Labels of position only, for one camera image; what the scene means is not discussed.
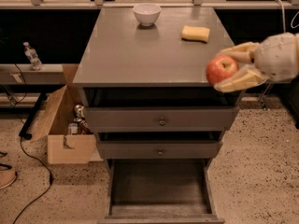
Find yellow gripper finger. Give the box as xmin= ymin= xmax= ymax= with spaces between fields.
xmin=214 ymin=64 xmax=269 ymax=92
xmin=220 ymin=42 xmax=260 ymax=64

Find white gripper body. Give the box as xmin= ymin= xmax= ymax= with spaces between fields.
xmin=254 ymin=33 xmax=299 ymax=82

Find red apple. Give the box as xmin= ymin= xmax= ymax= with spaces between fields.
xmin=206 ymin=54 xmax=239 ymax=85

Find grey drawer cabinet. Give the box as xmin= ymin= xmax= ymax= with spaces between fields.
xmin=72 ymin=6 xmax=257 ymax=224

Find grey top drawer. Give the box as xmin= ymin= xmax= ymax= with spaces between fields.
xmin=84 ymin=87 xmax=238 ymax=133

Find grey drawer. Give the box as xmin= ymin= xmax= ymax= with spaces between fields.
xmin=98 ymin=159 xmax=224 ymax=224
xmin=97 ymin=132 xmax=222 ymax=159
xmin=84 ymin=87 xmax=238 ymax=133

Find grey middle drawer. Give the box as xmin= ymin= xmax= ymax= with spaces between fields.
xmin=97 ymin=132 xmax=222 ymax=159

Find grey bottom drawer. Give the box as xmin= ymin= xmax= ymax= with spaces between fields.
xmin=98 ymin=159 xmax=224 ymax=224

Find yellow sponge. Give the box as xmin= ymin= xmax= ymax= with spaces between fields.
xmin=181 ymin=25 xmax=210 ymax=42

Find white ceramic bowl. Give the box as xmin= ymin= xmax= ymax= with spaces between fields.
xmin=133 ymin=3 xmax=161 ymax=26

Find metal items in box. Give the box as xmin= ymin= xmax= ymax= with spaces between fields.
xmin=68 ymin=105 xmax=91 ymax=134

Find open cardboard box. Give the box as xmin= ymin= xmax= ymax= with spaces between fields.
xmin=32 ymin=64 xmax=102 ymax=164

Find clear plastic water bottle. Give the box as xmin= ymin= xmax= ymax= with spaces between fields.
xmin=23 ymin=42 xmax=43 ymax=71

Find white hanging cable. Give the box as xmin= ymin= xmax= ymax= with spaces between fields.
xmin=274 ymin=0 xmax=299 ymax=34

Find grey wall rail shelf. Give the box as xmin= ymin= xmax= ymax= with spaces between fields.
xmin=0 ymin=64 xmax=66 ymax=85

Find black floor cable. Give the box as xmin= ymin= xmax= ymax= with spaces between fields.
xmin=0 ymin=37 xmax=54 ymax=224

